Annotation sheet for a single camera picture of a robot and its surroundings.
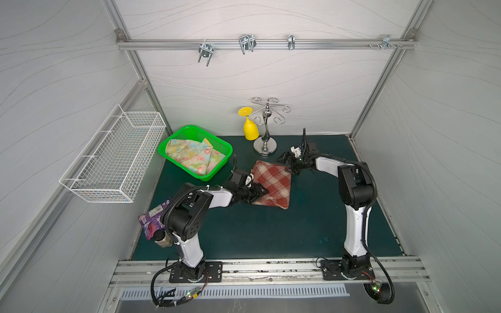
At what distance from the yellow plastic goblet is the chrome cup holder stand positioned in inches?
1.1

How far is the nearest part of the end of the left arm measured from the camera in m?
0.77

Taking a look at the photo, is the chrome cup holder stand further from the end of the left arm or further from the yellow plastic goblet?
the end of the left arm

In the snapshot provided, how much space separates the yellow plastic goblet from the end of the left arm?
0.30 metres

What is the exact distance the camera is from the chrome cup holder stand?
942 millimetres
